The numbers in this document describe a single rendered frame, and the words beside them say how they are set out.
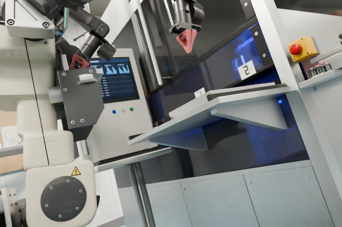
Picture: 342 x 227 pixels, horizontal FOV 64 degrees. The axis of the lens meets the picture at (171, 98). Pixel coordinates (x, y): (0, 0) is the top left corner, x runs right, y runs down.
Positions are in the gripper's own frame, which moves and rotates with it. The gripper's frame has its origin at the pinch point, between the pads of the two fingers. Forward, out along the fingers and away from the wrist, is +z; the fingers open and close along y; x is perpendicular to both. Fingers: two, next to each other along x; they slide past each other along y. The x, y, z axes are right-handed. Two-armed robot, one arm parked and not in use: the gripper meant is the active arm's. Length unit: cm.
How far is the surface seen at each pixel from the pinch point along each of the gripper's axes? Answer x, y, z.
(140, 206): 100, 21, 55
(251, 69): 4.6, 36.3, 1.7
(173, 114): 16.9, 1.1, 18.3
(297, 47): -19.5, 33.4, 3.4
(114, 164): 66, -6, 31
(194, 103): 3.1, 1.0, 18.3
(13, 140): 332, -38, -34
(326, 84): -17, 50, 16
